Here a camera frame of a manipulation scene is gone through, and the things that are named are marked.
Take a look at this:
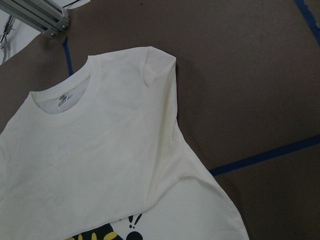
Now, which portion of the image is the white long-sleeve cat shirt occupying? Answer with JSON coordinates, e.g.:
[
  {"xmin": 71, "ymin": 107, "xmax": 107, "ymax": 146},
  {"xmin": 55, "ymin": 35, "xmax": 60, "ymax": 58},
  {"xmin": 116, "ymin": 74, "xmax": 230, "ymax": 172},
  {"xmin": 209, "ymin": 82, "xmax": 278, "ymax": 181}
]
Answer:
[{"xmin": 0, "ymin": 46, "xmax": 249, "ymax": 240}]

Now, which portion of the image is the aluminium frame post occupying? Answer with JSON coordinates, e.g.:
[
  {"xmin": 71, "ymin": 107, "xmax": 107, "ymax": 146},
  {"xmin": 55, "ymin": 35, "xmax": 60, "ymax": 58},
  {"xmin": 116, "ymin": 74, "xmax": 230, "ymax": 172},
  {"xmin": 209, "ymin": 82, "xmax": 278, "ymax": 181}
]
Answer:
[{"xmin": 0, "ymin": 0, "xmax": 70, "ymax": 38}]

